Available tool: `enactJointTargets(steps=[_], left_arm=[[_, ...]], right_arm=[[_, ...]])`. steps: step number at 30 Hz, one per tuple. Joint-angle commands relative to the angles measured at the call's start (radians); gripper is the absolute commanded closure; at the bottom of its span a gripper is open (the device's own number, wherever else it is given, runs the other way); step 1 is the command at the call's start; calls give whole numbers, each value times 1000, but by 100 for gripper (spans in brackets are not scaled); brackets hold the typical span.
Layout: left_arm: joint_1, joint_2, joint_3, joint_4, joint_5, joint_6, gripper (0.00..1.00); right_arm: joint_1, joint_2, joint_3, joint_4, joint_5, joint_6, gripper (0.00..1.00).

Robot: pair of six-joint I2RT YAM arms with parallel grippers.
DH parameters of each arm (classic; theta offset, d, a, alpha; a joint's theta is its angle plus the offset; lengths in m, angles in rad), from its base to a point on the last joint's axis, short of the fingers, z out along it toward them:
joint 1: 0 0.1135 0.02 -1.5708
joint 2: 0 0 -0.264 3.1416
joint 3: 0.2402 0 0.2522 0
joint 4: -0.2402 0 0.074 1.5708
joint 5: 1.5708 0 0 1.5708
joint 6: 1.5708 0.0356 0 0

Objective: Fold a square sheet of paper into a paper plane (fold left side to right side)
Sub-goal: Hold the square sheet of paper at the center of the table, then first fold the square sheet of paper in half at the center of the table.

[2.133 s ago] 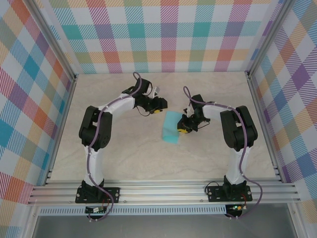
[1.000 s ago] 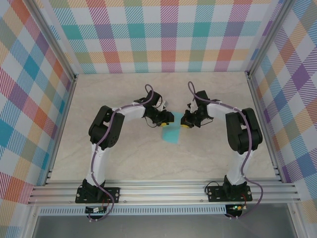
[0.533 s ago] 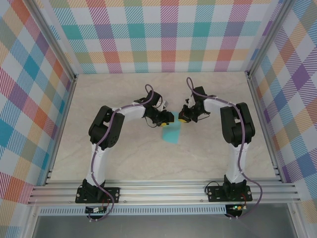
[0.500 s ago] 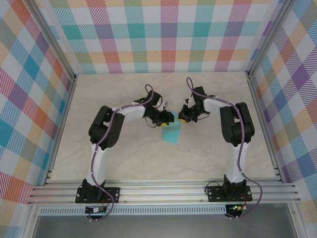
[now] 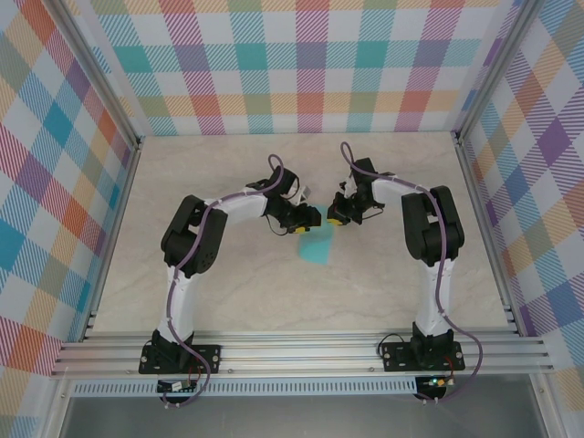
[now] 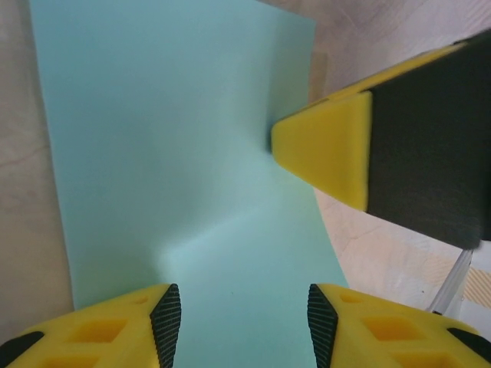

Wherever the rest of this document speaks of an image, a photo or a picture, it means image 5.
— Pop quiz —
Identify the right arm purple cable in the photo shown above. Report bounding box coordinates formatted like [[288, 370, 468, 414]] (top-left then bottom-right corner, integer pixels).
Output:
[[339, 141, 484, 405]]

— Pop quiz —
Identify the aluminium mounting rail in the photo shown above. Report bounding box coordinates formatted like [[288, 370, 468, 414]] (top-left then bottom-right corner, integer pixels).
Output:
[[49, 328, 556, 378]]

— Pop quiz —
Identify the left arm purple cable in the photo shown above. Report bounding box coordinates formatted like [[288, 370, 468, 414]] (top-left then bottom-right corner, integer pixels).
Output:
[[160, 153, 287, 409]]

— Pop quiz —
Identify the gripper thin black wire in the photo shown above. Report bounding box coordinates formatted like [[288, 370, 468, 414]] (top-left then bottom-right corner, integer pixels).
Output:
[[359, 202, 388, 221], [266, 213, 294, 237]]

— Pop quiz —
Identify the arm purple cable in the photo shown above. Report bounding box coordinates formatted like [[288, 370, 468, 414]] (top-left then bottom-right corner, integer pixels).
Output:
[[339, 141, 484, 405], [160, 153, 287, 409]]

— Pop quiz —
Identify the right gripper thin black wire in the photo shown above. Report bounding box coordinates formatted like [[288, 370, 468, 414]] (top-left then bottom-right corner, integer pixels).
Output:
[[359, 202, 388, 221]]

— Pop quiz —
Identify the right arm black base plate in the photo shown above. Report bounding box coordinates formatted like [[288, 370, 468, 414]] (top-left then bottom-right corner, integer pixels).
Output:
[[381, 341, 466, 373]]

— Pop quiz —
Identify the small black circuit board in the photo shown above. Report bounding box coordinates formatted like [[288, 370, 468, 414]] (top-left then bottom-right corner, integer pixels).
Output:
[[156, 378, 200, 394]]

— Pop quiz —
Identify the thin black base wire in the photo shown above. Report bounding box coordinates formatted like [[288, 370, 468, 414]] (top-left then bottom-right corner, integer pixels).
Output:
[[378, 329, 414, 362]]

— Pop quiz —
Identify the aluminium side rail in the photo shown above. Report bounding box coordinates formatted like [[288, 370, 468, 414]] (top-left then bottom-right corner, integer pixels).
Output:
[[81, 136, 143, 343], [454, 131, 524, 339]]

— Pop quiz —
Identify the circuit board with green light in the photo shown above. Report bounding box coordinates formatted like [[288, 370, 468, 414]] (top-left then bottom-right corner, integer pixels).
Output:
[[417, 374, 454, 390]]

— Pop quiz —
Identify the left gripper thin black wire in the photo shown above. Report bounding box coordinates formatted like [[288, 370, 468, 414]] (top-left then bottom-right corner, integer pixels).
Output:
[[266, 213, 294, 237]]

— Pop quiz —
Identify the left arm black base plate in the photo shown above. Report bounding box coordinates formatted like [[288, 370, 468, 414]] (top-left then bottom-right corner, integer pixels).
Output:
[[139, 344, 223, 375]]

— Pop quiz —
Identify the aluminium frame post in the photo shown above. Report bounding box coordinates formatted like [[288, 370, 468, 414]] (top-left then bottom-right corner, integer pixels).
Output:
[[52, 0, 145, 151], [451, 0, 548, 147]]

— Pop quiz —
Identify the slotted white cable duct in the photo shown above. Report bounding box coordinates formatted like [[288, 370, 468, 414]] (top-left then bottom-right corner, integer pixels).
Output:
[[72, 377, 419, 397]]

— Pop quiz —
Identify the light blue cloth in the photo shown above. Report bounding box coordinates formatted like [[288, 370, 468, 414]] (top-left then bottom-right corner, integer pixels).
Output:
[[297, 204, 337, 266]]

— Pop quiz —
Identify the grey metal sheet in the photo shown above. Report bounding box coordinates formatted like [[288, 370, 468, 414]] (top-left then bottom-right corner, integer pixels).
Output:
[[58, 394, 548, 438]]

